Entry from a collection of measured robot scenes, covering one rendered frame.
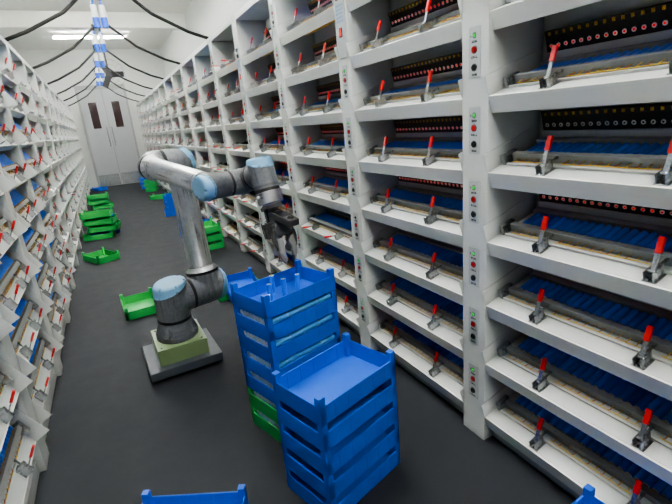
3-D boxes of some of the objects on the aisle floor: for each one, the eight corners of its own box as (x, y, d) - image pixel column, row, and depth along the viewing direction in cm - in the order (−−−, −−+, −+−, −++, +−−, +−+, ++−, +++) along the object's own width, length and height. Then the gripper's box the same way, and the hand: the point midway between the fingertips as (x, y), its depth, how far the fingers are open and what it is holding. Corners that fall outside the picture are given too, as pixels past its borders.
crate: (267, 302, 273) (267, 292, 269) (235, 311, 265) (234, 301, 260) (251, 276, 295) (251, 266, 291) (221, 283, 286) (220, 273, 282)
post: (371, 352, 205) (339, -83, 155) (360, 344, 214) (327, -72, 163) (406, 339, 214) (386, -77, 163) (394, 332, 222) (373, -67, 171)
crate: (121, 305, 290) (118, 294, 287) (153, 297, 299) (151, 286, 297) (126, 321, 265) (123, 309, 262) (161, 311, 274) (159, 299, 272)
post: (309, 303, 266) (272, -21, 215) (303, 299, 274) (265, -16, 223) (338, 295, 274) (309, -19, 223) (331, 291, 282) (302, -14, 231)
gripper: (276, 203, 162) (292, 259, 164) (251, 210, 155) (268, 267, 157) (289, 199, 155) (306, 257, 158) (264, 205, 148) (281, 266, 150)
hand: (290, 258), depth 155 cm, fingers open, 3 cm apart
